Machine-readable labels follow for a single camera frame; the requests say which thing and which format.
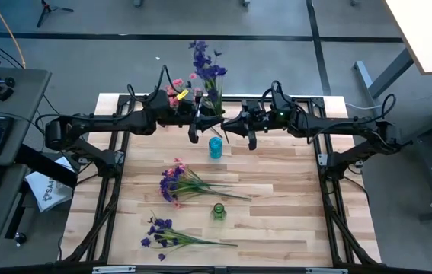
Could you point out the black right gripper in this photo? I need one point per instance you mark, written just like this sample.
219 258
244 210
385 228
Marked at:
254 118

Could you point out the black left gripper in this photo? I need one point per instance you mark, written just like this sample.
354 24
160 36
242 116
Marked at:
191 118

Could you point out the purple artificial flower bunch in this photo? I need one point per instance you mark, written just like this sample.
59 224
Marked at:
206 70
167 184
161 223

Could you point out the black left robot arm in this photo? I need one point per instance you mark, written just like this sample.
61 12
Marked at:
97 123

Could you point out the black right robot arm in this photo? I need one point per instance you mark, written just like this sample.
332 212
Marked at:
345 125

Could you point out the teal blue glass vase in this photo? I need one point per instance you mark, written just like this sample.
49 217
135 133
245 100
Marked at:
215 148

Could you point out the green glass vase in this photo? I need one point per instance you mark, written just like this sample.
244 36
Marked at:
218 212

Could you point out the yellow label tag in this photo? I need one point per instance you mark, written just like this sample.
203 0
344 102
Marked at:
182 94

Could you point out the silver corner plate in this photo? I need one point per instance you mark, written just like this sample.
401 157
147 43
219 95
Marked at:
322 159

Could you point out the black caster wheel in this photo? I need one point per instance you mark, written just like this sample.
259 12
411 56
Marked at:
246 2

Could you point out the grey table leg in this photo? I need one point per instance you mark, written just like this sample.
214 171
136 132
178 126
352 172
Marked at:
391 72

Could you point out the black desk crossbar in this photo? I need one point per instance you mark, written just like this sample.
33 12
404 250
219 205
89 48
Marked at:
44 163

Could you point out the white printed paper booklet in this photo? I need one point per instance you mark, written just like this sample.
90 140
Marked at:
48 190

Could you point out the grey desk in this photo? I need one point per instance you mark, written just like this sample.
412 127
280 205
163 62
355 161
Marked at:
25 99

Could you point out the black tripod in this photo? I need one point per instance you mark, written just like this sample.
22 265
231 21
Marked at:
46 9

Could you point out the white table top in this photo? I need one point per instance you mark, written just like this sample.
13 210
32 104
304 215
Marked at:
429 30

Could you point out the black round knob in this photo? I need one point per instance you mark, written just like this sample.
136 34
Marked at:
20 238

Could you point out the black metal table frame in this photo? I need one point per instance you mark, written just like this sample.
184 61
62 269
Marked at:
234 99

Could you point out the silver metal bracket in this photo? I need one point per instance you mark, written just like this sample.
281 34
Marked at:
326 271
113 269

